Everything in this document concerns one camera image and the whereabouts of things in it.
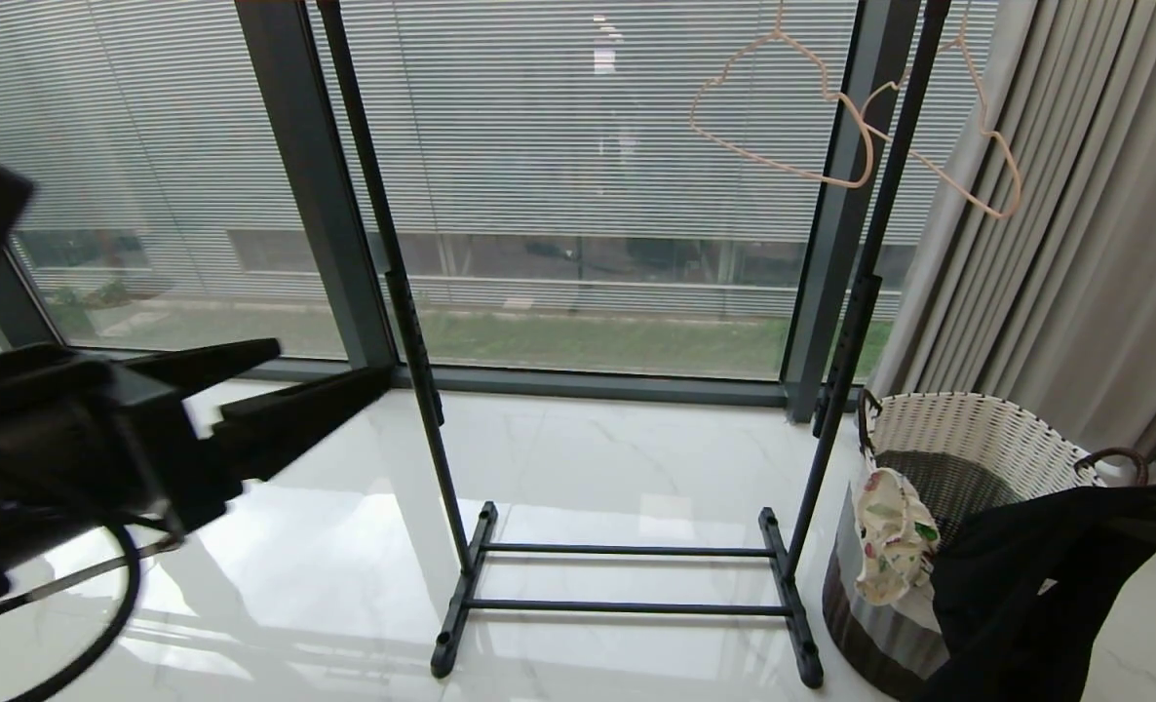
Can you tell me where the cream printed garment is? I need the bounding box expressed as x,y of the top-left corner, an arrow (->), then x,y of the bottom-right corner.
853,468 -> 942,607

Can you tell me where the black clothes rack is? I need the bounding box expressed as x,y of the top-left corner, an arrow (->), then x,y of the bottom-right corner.
315,0 -> 954,690

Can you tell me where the white laundry basket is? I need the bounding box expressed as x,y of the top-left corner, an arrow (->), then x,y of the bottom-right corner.
822,390 -> 1149,702

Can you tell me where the window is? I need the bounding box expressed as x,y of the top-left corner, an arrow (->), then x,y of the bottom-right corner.
0,0 -> 998,425

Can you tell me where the beige curtain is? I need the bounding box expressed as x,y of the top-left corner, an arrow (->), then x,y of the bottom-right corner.
866,0 -> 1156,488

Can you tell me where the black garment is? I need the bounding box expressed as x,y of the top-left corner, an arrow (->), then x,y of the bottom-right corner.
914,480 -> 1156,702

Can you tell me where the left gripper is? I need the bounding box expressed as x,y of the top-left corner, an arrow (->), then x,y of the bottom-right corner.
0,338 -> 394,586

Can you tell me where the black cable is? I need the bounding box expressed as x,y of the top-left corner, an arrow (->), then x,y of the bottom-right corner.
0,522 -> 142,702

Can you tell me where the pink clothes hanger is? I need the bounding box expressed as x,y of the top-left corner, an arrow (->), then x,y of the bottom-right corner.
861,0 -> 1024,219
687,0 -> 876,189

